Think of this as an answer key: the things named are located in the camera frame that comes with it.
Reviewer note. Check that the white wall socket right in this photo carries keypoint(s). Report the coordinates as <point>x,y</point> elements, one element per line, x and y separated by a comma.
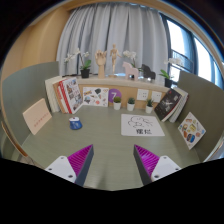
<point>156,96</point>

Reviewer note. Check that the small potted plant left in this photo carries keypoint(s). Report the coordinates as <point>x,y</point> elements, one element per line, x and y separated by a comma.
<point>117,103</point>

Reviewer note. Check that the beige card leaning left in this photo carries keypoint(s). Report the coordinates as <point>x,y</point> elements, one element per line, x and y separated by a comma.
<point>37,116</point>

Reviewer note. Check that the small potted plant middle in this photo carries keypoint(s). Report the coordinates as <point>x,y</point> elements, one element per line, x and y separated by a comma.
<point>130,104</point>

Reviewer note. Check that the black wooden horse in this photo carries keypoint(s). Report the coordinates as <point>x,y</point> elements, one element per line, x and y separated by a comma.
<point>147,72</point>

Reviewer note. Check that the small potted plant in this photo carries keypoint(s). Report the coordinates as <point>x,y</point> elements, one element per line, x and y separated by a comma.
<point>149,106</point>
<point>130,104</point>
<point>117,103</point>

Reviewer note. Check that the white orchid black pot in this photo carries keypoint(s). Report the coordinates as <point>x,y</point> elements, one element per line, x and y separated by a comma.
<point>163,73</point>
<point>85,64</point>

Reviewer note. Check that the small potted plant right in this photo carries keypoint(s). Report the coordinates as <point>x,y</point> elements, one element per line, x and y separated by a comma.
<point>149,106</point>

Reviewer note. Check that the white sticker sheet card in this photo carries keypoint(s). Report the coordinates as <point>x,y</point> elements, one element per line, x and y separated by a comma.
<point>95,96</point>

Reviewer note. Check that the purple round number sign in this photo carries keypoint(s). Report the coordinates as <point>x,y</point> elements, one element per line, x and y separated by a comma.
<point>113,93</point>

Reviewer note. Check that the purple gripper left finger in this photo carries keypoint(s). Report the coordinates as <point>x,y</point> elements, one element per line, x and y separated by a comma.
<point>73,168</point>

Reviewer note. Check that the white wall socket left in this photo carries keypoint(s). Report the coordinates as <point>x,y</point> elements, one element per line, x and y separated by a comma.
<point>142,94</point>

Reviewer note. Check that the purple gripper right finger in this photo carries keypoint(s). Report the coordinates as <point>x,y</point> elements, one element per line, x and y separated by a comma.
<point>152,167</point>

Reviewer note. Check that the white mouse pad with drawing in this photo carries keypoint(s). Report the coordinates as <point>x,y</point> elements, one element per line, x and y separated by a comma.
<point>140,125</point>

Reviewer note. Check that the colourful sticker card right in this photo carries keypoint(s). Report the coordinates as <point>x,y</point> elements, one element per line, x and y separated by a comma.
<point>191,130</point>

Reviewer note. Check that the colourful picture book left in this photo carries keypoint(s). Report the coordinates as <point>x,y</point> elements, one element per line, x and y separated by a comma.
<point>71,93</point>

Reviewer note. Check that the white orchid black pot right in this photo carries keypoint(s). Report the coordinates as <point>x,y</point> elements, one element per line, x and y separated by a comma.
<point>163,73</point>

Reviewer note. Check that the black book right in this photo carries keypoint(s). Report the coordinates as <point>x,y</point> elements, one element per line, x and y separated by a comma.
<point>165,107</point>

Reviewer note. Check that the blue computer mouse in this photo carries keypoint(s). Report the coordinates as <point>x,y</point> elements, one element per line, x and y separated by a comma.
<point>75,123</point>

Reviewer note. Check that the white wall socket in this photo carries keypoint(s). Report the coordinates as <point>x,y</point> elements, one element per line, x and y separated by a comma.
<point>142,94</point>
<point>156,96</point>

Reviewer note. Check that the wooden mannequin figure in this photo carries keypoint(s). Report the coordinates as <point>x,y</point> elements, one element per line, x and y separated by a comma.
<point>114,54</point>

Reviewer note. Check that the white orchid black pot left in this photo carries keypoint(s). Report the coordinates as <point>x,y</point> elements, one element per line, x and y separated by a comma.
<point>85,64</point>

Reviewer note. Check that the white books behind black book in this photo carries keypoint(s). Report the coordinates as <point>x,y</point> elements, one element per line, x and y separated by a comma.
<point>181,104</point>

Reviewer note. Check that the white orchid behind horse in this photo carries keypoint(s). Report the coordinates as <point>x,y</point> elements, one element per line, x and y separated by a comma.
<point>132,57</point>

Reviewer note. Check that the white book stack left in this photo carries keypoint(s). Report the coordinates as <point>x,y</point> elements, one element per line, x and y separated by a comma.
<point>53,102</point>

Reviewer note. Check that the grey curtain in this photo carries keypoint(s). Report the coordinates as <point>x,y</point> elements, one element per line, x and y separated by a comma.
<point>105,26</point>

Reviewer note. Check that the wooden hand model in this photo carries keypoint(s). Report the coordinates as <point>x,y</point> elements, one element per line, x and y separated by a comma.
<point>100,58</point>

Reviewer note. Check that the pink wooden horse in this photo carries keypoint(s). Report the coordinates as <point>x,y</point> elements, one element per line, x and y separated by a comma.
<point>130,71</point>

